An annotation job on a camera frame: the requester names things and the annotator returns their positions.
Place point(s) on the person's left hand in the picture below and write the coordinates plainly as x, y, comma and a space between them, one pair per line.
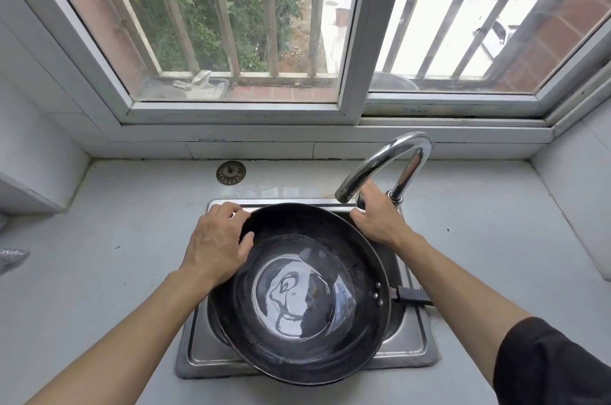
212, 247

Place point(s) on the person's right hand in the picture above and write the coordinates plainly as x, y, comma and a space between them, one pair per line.
382, 223

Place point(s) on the person's right thumb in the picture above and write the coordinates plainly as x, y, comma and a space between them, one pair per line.
360, 216

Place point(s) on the person's left thumb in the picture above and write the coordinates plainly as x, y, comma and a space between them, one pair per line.
247, 247

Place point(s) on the person's left middle finger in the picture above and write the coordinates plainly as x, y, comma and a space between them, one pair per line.
229, 209

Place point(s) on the chrome faucet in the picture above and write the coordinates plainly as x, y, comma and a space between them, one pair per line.
382, 156

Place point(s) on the black wok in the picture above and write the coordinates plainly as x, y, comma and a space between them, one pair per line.
305, 275

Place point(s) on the person's right forearm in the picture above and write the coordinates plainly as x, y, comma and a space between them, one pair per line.
458, 295

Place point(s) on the person's left forearm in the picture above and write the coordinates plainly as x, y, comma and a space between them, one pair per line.
129, 342

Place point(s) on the metal sink strainer plug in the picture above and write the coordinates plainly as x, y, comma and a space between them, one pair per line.
231, 173

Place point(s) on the white crumpled cloth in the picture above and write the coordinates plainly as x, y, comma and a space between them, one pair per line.
200, 82

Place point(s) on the metal basin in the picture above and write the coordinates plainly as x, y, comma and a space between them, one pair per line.
394, 83

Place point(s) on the stainless steel sink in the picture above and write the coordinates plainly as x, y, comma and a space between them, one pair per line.
405, 347

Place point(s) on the green shrubs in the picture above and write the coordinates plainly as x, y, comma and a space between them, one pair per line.
243, 13

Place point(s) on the metal window grille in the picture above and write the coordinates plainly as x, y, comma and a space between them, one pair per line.
219, 3

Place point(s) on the white car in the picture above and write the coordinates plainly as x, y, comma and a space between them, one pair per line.
499, 34

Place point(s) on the black sleeve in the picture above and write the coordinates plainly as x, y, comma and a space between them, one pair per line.
553, 366

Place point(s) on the white window frame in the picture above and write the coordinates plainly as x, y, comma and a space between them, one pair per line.
363, 37

